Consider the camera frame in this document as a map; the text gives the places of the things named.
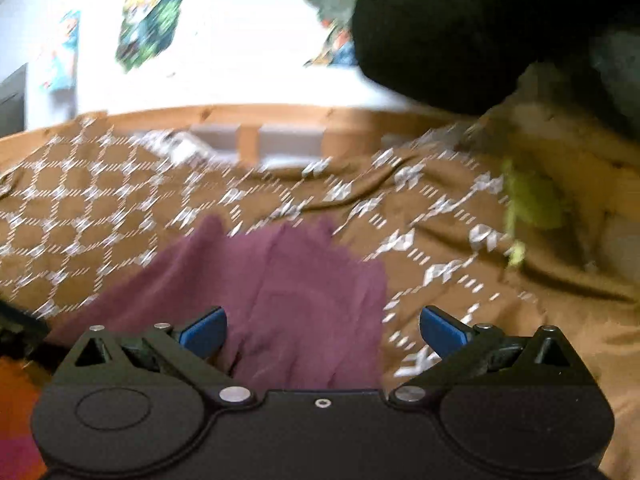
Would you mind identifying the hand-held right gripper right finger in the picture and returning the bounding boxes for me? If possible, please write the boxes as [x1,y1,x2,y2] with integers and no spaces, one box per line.
[387,306,585,408]

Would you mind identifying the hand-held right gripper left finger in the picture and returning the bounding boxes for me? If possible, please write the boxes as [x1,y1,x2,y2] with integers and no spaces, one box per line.
[52,306,256,408]

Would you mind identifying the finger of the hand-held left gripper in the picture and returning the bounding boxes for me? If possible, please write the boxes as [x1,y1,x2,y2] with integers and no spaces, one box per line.
[0,299,52,350]

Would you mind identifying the wooden bed frame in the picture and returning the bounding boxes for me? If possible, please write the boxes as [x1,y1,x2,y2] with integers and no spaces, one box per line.
[0,103,451,172]

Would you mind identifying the small curled cartoon wall poster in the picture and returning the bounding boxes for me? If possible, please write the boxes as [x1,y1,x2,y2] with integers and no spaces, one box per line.
[41,10,82,94]

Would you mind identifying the dark grey wall panel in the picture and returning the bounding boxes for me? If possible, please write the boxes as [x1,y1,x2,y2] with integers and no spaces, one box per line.
[0,64,29,137]

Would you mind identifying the large landscape cartoon wall poster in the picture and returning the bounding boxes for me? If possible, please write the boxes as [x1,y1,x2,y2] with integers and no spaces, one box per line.
[301,0,382,69]

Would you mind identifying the yellow-green cloth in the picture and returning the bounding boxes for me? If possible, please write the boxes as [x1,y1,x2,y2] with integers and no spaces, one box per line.
[501,156,567,267]

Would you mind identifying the maroon sweater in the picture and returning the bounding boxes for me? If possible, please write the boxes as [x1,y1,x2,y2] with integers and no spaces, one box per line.
[46,214,389,392]

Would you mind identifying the brown printed blanket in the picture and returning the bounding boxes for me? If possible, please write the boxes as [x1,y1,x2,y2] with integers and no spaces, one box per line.
[0,60,640,480]

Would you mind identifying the grey patterned bedding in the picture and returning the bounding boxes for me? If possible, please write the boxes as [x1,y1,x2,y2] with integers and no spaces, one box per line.
[131,129,217,167]

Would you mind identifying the black hanging garment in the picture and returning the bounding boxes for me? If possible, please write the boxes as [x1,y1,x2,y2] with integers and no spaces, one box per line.
[351,0,640,117]

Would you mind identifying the blond cartoon figure wall poster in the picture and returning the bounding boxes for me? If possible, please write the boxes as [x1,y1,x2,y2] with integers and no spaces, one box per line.
[115,0,189,74]

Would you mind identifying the orange cloth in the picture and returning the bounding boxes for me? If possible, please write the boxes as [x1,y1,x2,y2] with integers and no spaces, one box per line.
[0,354,57,480]

